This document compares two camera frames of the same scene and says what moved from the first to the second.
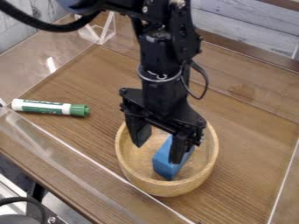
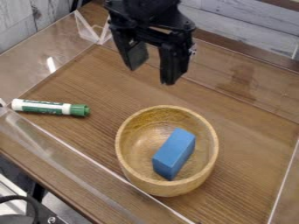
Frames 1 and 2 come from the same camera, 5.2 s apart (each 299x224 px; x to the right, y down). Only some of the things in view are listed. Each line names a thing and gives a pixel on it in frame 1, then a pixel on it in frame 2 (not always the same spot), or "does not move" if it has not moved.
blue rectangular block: [162, 163] does not move
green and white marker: [51, 107] does not move
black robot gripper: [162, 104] -> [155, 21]
